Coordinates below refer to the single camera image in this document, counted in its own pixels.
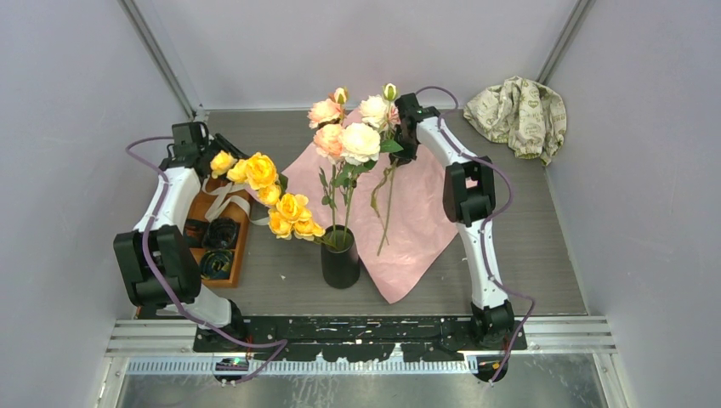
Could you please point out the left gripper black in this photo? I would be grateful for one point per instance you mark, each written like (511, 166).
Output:
(218, 142)

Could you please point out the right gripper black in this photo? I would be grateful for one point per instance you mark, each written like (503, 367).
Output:
(405, 155)

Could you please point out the pink rose flower stem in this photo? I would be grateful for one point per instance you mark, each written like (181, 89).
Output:
(387, 181)

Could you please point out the white rose flower stem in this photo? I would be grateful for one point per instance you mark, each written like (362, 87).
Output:
(363, 143)

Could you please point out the cream ribbon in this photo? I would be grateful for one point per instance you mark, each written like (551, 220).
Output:
(225, 196)

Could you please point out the peach rose flower stem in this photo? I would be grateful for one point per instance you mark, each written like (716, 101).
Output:
(326, 119)

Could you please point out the pink purple wrapping paper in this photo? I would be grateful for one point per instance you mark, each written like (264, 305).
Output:
(419, 230)

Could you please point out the yellow rose flower stem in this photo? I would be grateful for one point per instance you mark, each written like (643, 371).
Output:
(289, 215)

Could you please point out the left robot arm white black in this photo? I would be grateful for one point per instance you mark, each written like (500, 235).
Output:
(157, 267)

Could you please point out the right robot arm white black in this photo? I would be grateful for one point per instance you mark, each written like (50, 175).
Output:
(469, 199)

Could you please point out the dark cylindrical vase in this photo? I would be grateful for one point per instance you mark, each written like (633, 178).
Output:
(340, 262)

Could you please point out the orange compartment tray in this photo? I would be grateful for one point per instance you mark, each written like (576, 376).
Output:
(197, 210)

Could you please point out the rolled dark fabric middle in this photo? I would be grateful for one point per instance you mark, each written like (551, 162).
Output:
(194, 232)

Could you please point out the rolled dark fabric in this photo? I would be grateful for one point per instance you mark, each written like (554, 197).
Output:
(222, 233)
(194, 232)
(216, 265)

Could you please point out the rolled dark fabric upper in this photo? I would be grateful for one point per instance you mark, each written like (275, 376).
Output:
(222, 233)

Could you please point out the rolled dark fabric lower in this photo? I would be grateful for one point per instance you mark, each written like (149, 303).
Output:
(216, 265)

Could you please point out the patterned cream cloth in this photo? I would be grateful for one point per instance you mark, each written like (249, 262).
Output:
(526, 116)

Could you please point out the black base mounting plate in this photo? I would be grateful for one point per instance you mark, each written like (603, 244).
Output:
(420, 338)

